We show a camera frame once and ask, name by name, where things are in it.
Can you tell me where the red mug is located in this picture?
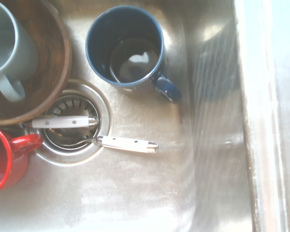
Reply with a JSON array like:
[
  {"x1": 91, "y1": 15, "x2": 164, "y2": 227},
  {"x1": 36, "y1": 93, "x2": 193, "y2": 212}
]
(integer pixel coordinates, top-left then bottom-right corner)
[{"x1": 0, "y1": 123, "x2": 44, "y2": 198}]

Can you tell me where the light grey mug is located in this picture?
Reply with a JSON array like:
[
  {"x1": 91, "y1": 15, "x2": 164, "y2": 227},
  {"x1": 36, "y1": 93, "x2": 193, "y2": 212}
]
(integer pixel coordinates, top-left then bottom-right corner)
[{"x1": 0, "y1": 0, "x2": 39, "y2": 102}]

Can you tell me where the metal sink drain strainer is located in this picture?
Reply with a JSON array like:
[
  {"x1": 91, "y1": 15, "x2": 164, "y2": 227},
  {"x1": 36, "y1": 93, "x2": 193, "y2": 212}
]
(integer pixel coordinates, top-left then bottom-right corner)
[{"x1": 24, "y1": 78, "x2": 112, "y2": 166}]

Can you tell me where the white handled cutlery with rivets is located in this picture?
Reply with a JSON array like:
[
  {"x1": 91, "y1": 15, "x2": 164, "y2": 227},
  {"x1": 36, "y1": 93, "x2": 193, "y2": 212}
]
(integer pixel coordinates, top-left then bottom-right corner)
[
  {"x1": 70, "y1": 135, "x2": 159, "y2": 154},
  {"x1": 22, "y1": 115, "x2": 100, "y2": 129}
]

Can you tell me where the brown wooden bowl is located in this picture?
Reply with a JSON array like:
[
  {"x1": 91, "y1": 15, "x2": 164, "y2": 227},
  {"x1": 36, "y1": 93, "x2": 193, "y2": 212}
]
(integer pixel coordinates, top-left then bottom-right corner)
[{"x1": 0, "y1": 0, "x2": 72, "y2": 126}]

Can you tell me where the dark blue mug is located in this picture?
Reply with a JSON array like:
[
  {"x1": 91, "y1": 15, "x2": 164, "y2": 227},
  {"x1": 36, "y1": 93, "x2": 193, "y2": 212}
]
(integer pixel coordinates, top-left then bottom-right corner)
[{"x1": 85, "y1": 5, "x2": 182, "y2": 104}]

